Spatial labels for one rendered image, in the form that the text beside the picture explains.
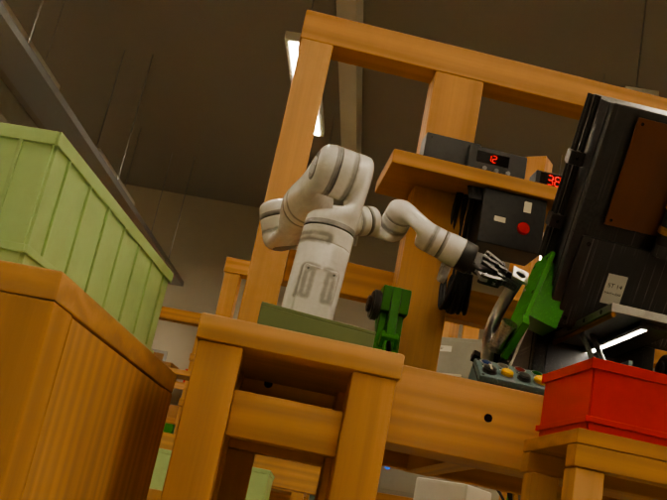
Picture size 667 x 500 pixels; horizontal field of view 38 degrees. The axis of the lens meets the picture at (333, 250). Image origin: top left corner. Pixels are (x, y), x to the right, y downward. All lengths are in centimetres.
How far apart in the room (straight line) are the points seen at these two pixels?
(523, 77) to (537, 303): 83
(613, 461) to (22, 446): 90
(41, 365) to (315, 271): 62
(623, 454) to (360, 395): 43
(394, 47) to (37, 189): 170
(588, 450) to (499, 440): 33
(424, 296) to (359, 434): 108
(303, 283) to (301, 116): 106
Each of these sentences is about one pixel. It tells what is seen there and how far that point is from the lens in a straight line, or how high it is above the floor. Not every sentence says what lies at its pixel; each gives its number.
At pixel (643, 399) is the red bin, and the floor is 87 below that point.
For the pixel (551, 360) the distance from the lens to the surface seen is 235.
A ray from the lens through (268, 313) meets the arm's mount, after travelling 154.
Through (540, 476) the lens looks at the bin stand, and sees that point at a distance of 176.
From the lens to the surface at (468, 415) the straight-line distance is 185.
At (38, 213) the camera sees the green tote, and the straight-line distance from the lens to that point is 119.
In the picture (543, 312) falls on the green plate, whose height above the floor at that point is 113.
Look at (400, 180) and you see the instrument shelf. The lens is 257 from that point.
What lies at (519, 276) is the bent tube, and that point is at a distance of 232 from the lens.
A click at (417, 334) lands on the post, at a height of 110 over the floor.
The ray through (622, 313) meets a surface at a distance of 206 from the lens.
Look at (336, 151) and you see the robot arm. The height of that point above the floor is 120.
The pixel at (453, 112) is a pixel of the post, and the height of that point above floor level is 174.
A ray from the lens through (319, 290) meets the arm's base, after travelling 161.
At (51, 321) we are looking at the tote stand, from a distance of 113.
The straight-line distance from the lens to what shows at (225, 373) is 146.
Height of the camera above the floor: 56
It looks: 17 degrees up
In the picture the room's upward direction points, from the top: 12 degrees clockwise
